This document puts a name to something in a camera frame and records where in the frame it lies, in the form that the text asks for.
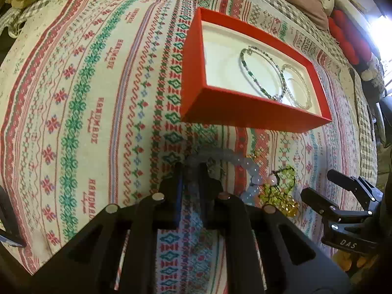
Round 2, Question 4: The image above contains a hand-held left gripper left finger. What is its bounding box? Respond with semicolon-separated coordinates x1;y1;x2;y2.
31;162;185;294

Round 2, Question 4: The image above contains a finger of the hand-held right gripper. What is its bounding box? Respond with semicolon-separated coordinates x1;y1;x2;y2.
300;188;374;221
326;169;385;204

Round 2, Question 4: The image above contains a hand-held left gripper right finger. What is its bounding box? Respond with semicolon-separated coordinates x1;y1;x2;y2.
198;162;351;294

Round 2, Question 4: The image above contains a yellow bead bracelet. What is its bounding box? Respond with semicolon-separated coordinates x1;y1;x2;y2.
251;151;299;218

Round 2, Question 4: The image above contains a pale blue bead bracelet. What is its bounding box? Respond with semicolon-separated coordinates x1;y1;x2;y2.
184;148;264;204

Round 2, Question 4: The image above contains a red jewelry box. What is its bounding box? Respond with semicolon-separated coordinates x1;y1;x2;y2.
180;7;333;134

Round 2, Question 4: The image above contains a green bead bracelet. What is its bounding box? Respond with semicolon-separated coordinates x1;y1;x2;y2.
239;45;290;102

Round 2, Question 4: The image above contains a person's right hand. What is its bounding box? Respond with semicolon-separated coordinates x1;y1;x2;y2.
333;247;382;279

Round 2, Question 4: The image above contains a small white plush toy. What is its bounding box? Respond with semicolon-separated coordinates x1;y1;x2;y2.
359;58;386;96

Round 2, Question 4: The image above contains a patterned striped cloth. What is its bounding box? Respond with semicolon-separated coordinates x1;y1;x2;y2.
0;0;379;294

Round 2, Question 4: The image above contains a red plush toy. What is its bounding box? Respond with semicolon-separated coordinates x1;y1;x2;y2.
328;9;373;65

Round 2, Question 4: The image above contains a silver bead bracelet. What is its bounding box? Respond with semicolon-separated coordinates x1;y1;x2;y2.
280;64;313;110

